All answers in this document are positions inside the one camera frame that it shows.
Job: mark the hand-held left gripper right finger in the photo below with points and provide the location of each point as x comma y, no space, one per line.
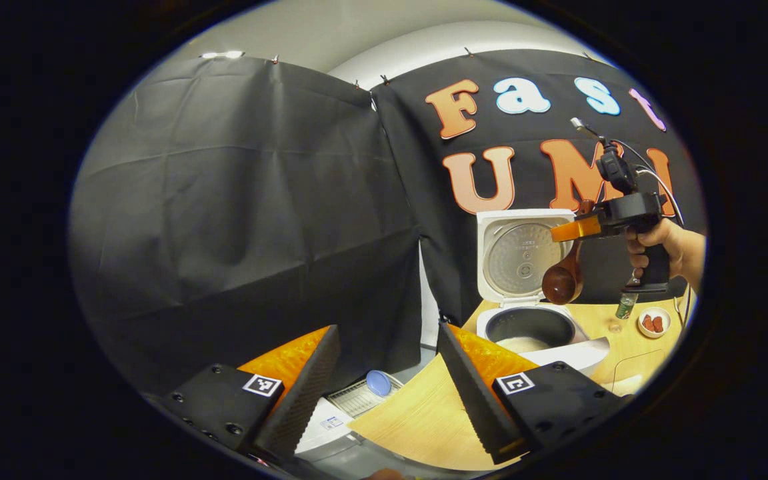
474,393

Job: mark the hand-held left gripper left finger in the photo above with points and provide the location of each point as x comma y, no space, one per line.
307,393

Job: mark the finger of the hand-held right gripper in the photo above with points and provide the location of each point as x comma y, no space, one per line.
576,228

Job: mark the brown wooden spoon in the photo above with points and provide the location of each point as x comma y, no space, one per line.
562,283

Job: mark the white rice cooker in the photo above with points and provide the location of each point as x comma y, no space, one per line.
524,256

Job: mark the white rice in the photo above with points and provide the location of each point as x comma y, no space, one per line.
522,344

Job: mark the blue round lid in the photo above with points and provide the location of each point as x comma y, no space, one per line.
378,383

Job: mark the clear plastic water bottle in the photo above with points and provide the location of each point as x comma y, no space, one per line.
626,306

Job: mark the red meat slice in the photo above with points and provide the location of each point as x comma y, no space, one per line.
657,324
648,323

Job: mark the white round plate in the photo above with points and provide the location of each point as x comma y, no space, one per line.
665,323

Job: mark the black backdrop cloth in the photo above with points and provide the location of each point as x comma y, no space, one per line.
224,220

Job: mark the ceiling light panel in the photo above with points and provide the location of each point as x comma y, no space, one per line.
220,54

